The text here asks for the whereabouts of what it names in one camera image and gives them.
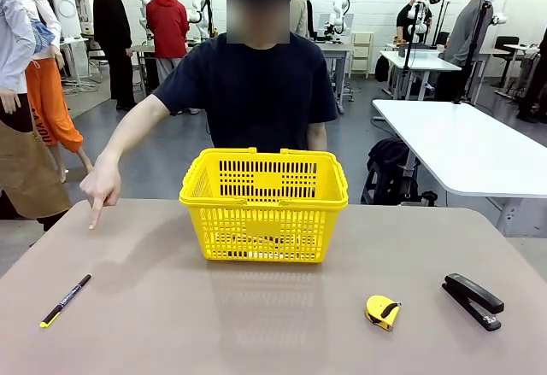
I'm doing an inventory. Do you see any person's right hand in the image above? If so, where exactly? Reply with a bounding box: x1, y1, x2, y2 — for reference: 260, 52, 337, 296
79, 155, 123, 231

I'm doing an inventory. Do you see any yellow and black utility knife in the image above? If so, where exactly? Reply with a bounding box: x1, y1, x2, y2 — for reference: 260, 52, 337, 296
221, 230, 287, 250

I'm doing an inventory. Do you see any person's left forearm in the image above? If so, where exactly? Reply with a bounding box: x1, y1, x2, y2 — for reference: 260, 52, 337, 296
308, 120, 329, 152

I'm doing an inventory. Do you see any person's right forearm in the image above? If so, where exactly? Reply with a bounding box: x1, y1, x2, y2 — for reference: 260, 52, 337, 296
97, 92, 174, 171

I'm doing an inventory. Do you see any person in black hoodie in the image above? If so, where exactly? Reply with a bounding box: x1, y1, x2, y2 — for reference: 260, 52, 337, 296
92, 0, 138, 111

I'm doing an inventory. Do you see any yellow plastic shopping basket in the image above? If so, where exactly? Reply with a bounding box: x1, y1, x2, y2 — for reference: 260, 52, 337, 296
178, 146, 350, 264

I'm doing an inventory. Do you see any person in red jacket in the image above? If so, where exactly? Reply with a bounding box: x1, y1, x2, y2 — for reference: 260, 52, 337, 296
145, 0, 191, 85

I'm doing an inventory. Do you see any person in navy t-shirt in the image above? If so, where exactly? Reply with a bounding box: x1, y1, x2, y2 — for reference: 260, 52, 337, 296
151, 0, 339, 154

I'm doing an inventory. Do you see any person in beige top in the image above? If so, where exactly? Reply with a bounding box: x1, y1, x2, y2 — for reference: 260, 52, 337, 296
290, 0, 309, 38

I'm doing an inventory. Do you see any person in black t-shirt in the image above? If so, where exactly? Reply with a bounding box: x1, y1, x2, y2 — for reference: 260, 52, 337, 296
396, 0, 432, 45

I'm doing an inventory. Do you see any person in grey sweater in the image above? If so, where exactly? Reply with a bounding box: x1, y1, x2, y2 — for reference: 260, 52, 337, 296
435, 0, 495, 103

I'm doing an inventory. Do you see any person in black clothes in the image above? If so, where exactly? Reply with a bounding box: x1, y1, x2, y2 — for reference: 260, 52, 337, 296
516, 31, 547, 124

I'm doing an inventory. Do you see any mannequin with brown apron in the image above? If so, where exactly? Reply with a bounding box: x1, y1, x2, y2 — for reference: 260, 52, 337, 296
0, 0, 72, 222

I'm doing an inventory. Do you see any mannequin in orange trousers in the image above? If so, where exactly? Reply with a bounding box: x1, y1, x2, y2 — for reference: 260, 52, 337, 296
19, 0, 97, 182

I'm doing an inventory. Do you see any black and yellow marker pen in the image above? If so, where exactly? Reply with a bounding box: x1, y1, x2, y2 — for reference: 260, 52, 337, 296
39, 273, 92, 329

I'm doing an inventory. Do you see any grey workbench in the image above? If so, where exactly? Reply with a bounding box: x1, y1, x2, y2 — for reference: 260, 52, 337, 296
318, 41, 356, 114

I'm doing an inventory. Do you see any black backpack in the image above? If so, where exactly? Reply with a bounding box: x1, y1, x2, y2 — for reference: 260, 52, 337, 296
361, 135, 422, 205

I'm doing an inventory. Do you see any white drawer cabinet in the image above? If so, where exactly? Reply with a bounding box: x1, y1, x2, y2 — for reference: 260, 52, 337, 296
350, 31, 375, 78

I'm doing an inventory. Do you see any yellow tape measure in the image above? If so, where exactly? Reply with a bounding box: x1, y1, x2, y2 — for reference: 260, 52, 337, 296
365, 294, 403, 332

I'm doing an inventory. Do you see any thin black tripod stand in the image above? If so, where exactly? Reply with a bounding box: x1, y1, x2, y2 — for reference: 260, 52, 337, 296
403, 1, 424, 71

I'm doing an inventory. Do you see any white desk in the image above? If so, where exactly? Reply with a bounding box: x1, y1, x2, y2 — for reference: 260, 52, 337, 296
379, 49, 462, 101

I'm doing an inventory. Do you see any large white table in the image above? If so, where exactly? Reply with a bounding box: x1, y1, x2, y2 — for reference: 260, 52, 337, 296
371, 98, 547, 237

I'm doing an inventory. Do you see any black stapler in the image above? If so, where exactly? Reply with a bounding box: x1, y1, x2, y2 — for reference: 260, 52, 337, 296
441, 272, 505, 332

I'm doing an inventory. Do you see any thick black tripod stand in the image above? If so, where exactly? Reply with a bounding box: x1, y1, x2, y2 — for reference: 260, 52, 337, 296
453, 0, 492, 105

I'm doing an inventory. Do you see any black office chair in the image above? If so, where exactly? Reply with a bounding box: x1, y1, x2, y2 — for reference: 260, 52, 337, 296
495, 35, 521, 90

